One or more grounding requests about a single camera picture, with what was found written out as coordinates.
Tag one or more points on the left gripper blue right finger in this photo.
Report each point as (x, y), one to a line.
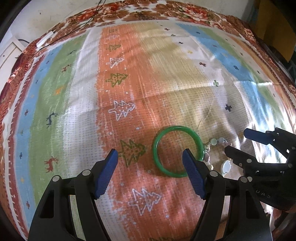
(195, 177)

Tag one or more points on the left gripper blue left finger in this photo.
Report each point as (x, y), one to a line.
(103, 171)

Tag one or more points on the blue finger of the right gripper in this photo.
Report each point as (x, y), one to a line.
(244, 160)
(260, 137)

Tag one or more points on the person's right hand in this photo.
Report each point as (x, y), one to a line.
(279, 219)

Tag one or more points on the colourful striped blanket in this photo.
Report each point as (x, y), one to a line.
(148, 89)

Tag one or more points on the brown hanging garment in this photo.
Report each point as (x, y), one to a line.
(271, 26)

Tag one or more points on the white bed headboard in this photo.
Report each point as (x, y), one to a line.
(9, 55)

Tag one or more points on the red floral bedsheet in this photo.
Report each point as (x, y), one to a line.
(131, 11)

